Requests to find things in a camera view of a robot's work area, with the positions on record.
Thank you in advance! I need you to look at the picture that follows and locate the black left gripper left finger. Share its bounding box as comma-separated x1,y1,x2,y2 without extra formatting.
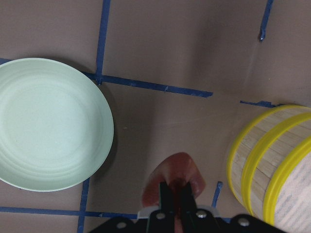
159,182,174,214

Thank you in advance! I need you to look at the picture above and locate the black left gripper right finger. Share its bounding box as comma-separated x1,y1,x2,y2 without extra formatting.
180,182,197,214

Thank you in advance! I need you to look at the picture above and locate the brown bun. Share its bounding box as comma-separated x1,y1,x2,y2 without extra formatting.
141,152,206,233

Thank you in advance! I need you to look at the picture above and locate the yellow top steamer layer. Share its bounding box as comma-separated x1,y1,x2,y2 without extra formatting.
263,137,311,233

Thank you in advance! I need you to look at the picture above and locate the yellow steamer layer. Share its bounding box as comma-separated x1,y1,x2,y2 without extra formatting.
263,137,311,233
227,105,311,220

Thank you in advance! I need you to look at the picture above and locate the yellow bottom steamer layer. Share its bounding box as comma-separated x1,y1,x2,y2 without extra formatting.
227,105,311,220

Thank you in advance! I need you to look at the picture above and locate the light green bowl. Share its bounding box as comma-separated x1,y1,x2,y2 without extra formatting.
0,58,114,192

